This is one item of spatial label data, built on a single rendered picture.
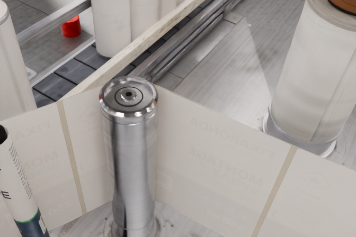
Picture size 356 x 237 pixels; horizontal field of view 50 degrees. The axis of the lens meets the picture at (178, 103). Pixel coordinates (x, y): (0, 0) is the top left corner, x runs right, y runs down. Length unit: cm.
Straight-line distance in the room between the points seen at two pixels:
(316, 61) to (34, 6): 56
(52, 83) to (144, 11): 16
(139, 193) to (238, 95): 26
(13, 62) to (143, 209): 19
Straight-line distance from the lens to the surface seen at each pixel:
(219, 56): 58
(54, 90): 53
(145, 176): 29
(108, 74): 50
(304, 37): 38
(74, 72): 55
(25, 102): 44
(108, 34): 54
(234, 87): 54
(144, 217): 34
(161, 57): 59
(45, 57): 67
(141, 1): 55
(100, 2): 52
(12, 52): 40
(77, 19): 69
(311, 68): 39
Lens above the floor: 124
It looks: 46 degrees down
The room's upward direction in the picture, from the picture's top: 5 degrees clockwise
